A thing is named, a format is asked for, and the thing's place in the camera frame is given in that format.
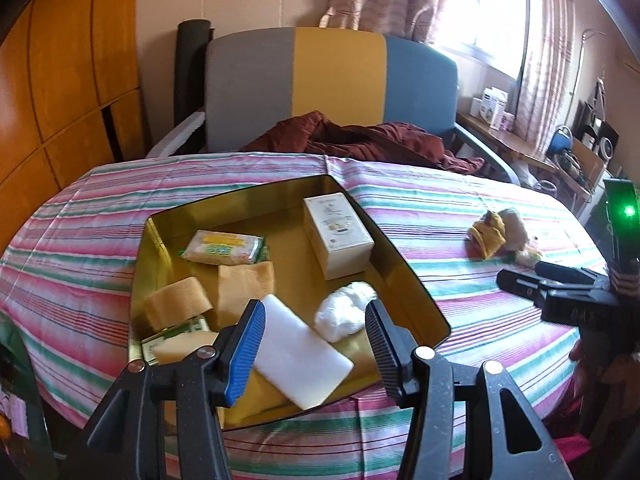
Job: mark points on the window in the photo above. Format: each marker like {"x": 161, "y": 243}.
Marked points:
{"x": 485, "y": 10}

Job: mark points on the small white carton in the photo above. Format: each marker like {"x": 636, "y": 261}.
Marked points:
{"x": 477, "y": 107}

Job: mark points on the blue bag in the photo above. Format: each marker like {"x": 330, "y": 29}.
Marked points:
{"x": 559, "y": 142}

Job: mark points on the brown plush toy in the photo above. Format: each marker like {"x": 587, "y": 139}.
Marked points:
{"x": 492, "y": 235}

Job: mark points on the grey yellow blue chair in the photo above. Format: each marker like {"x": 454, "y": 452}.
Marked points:
{"x": 340, "y": 75}

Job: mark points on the wooden side desk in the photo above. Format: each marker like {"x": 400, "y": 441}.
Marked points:
{"x": 505, "y": 142}

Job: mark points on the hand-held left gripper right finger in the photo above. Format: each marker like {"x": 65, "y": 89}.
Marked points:
{"x": 387, "y": 355}

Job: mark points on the black rolled mat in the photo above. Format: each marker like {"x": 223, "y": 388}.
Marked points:
{"x": 192, "y": 60}

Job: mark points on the wooden wardrobe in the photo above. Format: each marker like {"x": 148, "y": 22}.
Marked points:
{"x": 65, "y": 60}

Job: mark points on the gold tin box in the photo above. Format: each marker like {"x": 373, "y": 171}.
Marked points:
{"x": 295, "y": 255}

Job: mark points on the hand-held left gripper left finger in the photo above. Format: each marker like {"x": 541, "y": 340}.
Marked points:
{"x": 245, "y": 350}

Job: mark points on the white paper box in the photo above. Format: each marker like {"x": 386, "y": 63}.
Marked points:
{"x": 340, "y": 240}

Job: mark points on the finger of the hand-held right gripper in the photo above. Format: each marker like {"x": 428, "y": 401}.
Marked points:
{"x": 522, "y": 287}
{"x": 570, "y": 274}

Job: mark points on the thick yellow sponge block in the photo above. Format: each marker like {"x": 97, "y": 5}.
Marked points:
{"x": 175, "y": 302}

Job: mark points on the white plastic bag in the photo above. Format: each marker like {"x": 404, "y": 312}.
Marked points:
{"x": 345, "y": 310}

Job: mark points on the yellow sponge cloth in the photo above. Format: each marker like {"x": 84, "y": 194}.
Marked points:
{"x": 245, "y": 285}

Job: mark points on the large white carton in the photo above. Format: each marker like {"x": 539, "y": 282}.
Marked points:
{"x": 495, "y": 105}

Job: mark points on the person's right hand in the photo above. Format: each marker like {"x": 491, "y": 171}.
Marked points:
{"x": 620, "y": 372}

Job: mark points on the cardboard box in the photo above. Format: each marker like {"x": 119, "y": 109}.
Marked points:
{"x": 585, "y": 165}

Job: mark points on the red cloth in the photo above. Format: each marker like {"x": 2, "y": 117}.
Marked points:
{"x": 570, "y": 450}

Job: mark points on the pink box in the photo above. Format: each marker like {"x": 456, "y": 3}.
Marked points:
{"x": 507, "y": 121}

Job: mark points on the striped tablecloth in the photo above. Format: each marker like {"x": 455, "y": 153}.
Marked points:
{"x": 425, "y": 210}

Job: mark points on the white sponge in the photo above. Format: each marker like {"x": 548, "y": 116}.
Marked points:
{"x": 300, "y": 360}

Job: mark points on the dark red garment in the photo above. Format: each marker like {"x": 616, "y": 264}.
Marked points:
{"x": 390, "y": 145}

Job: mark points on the yellow snack packet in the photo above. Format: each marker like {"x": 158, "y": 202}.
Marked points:
{"x": 172, "y": 331}
{"x": 220, "y": 247}

